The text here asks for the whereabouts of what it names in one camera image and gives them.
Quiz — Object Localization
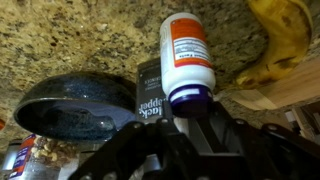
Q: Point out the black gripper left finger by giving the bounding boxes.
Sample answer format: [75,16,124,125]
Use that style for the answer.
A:
[68,99,201,180]

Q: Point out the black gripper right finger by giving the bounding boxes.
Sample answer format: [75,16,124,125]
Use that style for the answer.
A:
[209,101,320,180]

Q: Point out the white pill bottle orange label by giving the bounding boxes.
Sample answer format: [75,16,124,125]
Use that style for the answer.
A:
[159,12,217,118]

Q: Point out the black pepper grinder bottle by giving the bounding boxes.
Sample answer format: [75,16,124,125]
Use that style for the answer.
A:
[135,58,174,125]

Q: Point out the dark blue speckled bowl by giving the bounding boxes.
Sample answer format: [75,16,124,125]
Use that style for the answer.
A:
[13,71,138,143]

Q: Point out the wooden cutting board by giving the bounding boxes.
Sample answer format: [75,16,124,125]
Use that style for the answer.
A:
[229,55,320,112]

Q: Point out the clear nuts jar blue label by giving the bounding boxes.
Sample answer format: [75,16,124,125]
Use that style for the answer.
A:
[8,133,83,180]

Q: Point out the yellow banana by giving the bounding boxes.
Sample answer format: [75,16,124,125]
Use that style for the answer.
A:
[234,0,314,90]

